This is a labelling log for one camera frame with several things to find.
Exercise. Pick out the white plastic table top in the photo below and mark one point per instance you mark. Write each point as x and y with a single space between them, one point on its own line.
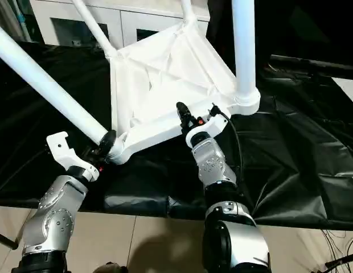
165 85

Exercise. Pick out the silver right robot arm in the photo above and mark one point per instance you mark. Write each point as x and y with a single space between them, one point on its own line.
213 159

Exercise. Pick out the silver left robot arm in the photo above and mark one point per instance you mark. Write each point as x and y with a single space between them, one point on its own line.
57 199

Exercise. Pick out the black tall cabinet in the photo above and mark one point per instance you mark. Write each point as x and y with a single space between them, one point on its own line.
219 17

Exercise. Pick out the black plastic mat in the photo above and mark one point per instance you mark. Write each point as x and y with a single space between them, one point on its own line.
293 142

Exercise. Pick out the white glass-door cabinet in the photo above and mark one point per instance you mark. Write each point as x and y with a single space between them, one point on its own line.
122 20

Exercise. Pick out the dark brown rounded part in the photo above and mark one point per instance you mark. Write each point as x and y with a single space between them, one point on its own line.
112 268

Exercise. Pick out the black metal stand leg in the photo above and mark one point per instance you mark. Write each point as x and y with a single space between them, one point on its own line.
341 259
5 240

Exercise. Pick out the black long bar device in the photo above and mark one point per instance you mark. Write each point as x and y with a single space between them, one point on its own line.
313 65

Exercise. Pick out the teal white pole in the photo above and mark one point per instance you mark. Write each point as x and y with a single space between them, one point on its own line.
22 20

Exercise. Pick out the white flat board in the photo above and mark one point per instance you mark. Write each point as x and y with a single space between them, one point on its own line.
348 88

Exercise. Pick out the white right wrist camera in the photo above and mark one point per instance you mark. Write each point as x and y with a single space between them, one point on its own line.
213 126

